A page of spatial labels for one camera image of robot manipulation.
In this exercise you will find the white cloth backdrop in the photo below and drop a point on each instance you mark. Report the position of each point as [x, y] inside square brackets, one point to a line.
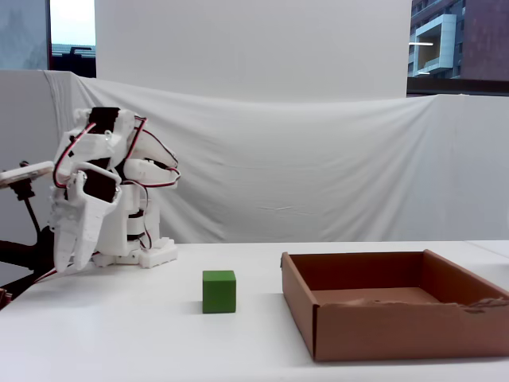
[318, 159]

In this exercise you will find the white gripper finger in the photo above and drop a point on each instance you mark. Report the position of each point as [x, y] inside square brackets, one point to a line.
[64, 238]
[90, 231]

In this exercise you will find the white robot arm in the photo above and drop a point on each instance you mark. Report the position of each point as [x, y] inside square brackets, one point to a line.
[153, 149]

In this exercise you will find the black red table clamp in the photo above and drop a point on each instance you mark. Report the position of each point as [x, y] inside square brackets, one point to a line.
[16, 250]

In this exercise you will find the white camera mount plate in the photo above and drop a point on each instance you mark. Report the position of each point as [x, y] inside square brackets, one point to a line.
[28, 172]

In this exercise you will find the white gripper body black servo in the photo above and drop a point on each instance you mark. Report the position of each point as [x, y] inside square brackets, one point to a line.
[88, 218]

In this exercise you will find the brown cardboard box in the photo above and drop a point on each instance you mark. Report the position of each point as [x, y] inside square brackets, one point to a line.
[389, 334]

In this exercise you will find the white backdrop board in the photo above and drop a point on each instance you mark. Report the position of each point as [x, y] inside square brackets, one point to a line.
[254, 40]

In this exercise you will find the green cube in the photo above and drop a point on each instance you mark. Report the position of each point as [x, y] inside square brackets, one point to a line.
[218, 292]

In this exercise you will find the dark window sill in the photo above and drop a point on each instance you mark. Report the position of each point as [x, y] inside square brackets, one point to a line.
[457, 86]

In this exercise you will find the grey building facade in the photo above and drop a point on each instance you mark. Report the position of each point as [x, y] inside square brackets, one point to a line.
[437, 40]

